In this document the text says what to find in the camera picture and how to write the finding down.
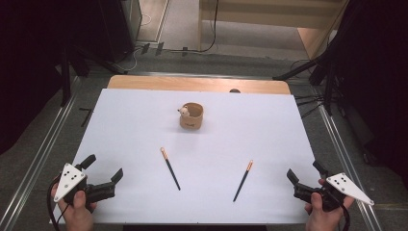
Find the black tripod stand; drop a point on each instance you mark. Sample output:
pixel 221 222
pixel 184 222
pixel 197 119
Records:
pixel 65 80
pixel 327 86

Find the person's right hand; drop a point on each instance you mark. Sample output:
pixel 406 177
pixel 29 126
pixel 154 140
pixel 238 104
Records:
pixel 324 219

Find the person's left hand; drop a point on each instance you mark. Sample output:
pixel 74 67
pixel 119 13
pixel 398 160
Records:
pixel 77 215

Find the wooden cup with animal figure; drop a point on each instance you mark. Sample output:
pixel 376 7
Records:
pixel 192 122

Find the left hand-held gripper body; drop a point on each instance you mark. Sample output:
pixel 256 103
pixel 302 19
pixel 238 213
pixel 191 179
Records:
pixel 69 179

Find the black curtain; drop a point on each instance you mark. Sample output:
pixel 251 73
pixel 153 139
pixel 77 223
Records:
pixel 378 80
pixel 25 64

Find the black cabinet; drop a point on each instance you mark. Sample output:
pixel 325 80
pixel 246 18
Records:
pixel 117 29

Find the light wooden shelf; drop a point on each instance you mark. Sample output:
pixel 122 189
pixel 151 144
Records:
pixel 256 14

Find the metal floor rail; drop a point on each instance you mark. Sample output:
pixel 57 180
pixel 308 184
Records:
pixel 344 157
pixel 41 150

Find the white table mat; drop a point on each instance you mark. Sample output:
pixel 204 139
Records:
pixel 224 144

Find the black chopstick with gold end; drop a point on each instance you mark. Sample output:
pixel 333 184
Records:
pixel 242 181
pixel 170 168

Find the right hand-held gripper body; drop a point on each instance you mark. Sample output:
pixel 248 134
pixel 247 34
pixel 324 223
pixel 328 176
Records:
pixel 346 187

